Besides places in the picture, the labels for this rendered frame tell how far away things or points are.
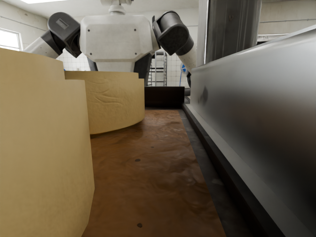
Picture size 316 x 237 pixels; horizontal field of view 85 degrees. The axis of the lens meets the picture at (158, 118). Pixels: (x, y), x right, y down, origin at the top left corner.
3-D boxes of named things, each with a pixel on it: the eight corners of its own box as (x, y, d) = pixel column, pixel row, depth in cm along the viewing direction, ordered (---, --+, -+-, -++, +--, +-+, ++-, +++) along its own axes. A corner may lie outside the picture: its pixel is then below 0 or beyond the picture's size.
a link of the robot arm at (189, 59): (193, 75, 97) (172, 46, 82) (216, 67, 90) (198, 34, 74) (192, 92, 92) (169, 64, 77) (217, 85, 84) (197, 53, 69)
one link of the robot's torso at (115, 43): (100, 93, 96) (94, 22, 87) (161, 94, 95) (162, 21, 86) (72, 101, 67) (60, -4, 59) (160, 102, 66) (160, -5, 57)
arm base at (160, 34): (156, 43, 81) (147, 18, 73) (182, 32, 80) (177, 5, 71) (162, 59, 72) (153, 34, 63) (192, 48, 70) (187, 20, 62)
